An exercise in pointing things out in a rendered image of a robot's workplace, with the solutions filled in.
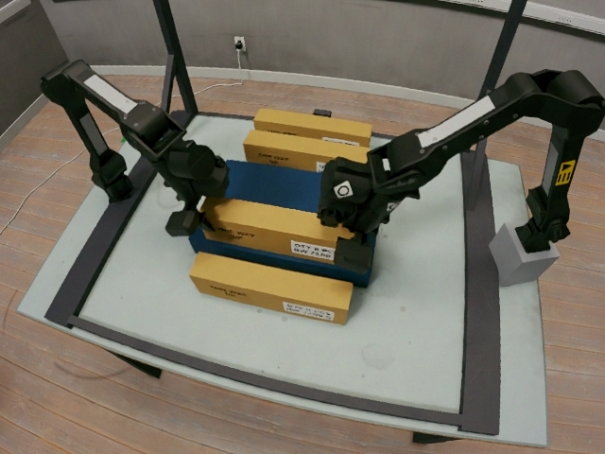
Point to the brown cardboard carton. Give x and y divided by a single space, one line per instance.
314 126
272 229
289 292
277 149

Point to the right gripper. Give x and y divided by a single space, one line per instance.
185 222

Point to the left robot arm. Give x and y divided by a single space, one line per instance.
568 100

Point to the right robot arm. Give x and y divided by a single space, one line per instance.
142 124

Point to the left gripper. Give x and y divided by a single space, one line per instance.
355 254

